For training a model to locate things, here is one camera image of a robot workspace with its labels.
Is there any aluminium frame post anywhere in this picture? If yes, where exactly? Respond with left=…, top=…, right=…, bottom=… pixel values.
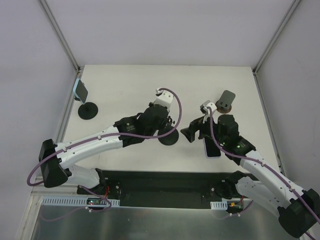
left=37, top=0, right=81, bottom=74
left=252, top=0, right=303, bottom=76

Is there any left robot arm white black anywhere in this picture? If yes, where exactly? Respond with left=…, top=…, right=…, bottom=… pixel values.
left=38, top=100, right=172, bottom=195

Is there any phone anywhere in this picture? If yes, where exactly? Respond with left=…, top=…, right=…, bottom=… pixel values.
left=204, top=137, right=221, bottom=159
left=72, top=78, right=88, bottom=104

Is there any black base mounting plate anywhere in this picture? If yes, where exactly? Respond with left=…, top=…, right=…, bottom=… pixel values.
left=92, top=170, right=242, bottom=209

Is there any white cable duct left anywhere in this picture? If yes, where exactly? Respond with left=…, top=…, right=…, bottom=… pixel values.
left=42, top=196, right=109, bottom=208

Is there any black round phone stand left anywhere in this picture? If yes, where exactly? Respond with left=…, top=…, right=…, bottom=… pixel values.
left=77, top=102, right=99, bottom=120

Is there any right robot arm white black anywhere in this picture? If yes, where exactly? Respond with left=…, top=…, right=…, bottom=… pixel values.
left=180, top=114, right=320, bottom=239

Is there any aluminium frame post right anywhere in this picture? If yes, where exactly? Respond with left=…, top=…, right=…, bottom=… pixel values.
left=252, top=0, right=303, bottom=76

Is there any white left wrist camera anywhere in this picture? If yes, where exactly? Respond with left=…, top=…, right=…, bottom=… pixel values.
left=153, top=88, right=174, bottom=109

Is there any aluminium frame post left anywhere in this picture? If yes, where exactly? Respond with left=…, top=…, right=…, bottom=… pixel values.
left=37, top=0, right=81, bottom=74

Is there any grey stand on wooden base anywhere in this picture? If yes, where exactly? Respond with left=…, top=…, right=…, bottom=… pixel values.
left=215, top=90, right=236, bottom=114

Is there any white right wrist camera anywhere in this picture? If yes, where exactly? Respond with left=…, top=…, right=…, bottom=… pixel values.
left=200, top=100, right=217, bottom=124

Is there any white cable duct right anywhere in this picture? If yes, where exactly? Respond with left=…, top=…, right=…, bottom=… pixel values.
left=210, top=200, right=228, bottom=211

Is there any phone in light blue case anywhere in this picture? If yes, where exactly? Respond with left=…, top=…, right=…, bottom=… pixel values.
left=72, top=78, right=88, bottom=104

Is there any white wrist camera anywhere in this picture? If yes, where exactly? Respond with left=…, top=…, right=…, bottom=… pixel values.
left=153, top=88, right=174, bottom=109
left=200, top=100, right=217, bottom=124

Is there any white cable duct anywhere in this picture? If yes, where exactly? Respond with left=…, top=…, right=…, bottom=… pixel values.
left=42, top=196, right=109, bottom=208
left=210, top=200, right=228, bottom=211

